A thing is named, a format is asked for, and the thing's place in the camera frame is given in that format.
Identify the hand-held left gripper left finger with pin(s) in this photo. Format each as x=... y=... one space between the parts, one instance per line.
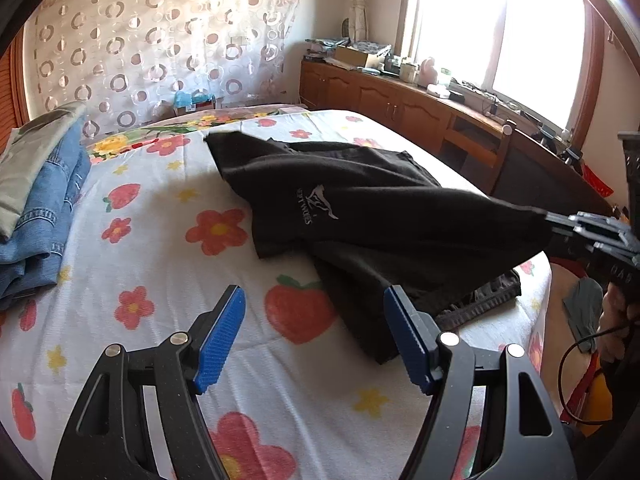
x=222 y=340

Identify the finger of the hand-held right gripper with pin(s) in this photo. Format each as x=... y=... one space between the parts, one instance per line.
x=585 y=220
x=590 y=247

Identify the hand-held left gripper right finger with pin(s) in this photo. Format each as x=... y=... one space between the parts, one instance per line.
x=407 y=345

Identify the black pants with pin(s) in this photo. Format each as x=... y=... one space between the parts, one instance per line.
x=375 y=200

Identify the person's right forearm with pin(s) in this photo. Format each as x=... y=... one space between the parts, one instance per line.
x=627 y=390

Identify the folded grey-green pants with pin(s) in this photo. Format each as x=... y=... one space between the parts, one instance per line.
x=30 y=160

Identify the person's right hand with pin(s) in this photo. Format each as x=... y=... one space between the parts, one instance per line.
x=617 y=325

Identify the grey cloth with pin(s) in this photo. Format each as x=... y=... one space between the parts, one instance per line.
x=582 y=310

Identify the dark brown board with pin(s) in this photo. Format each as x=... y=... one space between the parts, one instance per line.
x=540 y=175

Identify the white floral bedsheet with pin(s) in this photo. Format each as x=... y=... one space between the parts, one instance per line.
x=150 y=260

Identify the wooden-framed window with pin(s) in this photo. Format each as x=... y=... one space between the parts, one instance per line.
x=540 y=35

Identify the pink figurine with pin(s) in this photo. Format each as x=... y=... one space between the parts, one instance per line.
x=429 y=72

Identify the pink floral blanket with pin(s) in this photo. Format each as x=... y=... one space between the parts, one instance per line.
x=150 y=132

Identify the folded blue jeans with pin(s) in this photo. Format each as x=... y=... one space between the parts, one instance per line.
x=40 y=210

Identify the blue tissue box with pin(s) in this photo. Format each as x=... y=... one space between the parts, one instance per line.
x=190 y=100

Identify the wooden cabinet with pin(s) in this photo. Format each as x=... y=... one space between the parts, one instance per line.
x=375 y=95

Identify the cardboard box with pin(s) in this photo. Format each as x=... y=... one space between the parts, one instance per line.
x=352 y=55

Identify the beige window curtain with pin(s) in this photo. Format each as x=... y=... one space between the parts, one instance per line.
x=365 y=0

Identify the circle-patterned sheer curtain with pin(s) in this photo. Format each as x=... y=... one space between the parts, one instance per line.
x=150 y=35

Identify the ribbed wooden door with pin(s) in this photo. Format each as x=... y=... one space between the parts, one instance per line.
x=17 y=85

